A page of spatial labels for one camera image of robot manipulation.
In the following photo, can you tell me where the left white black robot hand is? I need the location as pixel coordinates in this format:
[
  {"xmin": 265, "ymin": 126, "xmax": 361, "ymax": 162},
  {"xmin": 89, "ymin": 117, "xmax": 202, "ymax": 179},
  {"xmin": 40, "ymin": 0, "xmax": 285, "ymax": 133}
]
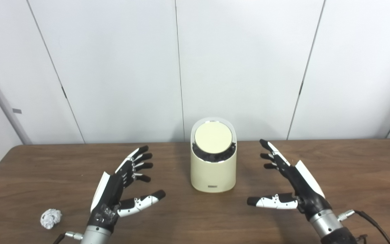
[{"xmin": 88, "ymin": 146, "xmax": 166, "ymax": 234}]

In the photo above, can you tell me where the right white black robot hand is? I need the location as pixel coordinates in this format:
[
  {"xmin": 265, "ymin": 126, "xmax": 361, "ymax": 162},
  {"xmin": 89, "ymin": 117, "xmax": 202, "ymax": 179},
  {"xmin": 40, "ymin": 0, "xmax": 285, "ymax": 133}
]
[{"xmin": 247, "ymin": 139, "xmax": 332, "ymax": 222}]

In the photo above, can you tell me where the white paper ball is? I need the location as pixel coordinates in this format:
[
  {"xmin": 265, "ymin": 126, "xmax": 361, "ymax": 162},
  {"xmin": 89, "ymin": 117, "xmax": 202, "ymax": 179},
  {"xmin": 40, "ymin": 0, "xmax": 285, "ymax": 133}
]
[{"xmin": 40, "ymin": 208, "xmax": 63, "ymax": 230}]

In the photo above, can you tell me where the cream-colored round bin lid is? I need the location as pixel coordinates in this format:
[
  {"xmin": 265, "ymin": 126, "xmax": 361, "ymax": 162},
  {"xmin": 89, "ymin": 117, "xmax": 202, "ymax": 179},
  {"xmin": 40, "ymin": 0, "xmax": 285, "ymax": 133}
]
[{"xmin": 194, "ymin": 121, "xmax": 233, "ymax": 154}]

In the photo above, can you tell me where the cream-colored round bin body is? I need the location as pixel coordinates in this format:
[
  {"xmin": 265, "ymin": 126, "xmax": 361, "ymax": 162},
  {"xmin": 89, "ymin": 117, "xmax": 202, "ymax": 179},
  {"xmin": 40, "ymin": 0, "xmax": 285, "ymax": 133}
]
[{"xmin": 190, "ymin": 117, "xmax": 238, "ymax": 194}]

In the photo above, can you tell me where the black bin liner bag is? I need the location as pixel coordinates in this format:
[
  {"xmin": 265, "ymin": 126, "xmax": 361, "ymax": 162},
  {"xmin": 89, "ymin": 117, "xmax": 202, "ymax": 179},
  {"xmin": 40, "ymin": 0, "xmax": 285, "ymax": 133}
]
[{"xmin": 192, "ymin": 142, "xmax": 236, "ymax": 163}]

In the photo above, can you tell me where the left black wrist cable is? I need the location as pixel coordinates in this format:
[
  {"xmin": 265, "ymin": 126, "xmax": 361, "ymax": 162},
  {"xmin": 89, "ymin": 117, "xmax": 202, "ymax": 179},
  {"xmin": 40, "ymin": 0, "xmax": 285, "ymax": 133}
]
[{"xmin": 53, "ymin": 231, "xmax": 84, "ymax": 244}]

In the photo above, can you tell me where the grey wall corner post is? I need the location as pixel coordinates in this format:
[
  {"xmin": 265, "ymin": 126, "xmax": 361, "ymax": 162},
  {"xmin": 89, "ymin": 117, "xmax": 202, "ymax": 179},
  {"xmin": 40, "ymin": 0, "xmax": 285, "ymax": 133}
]
[{"xmin": 0, "ymin": 53, "xmax": 33, "ymax": 145}]

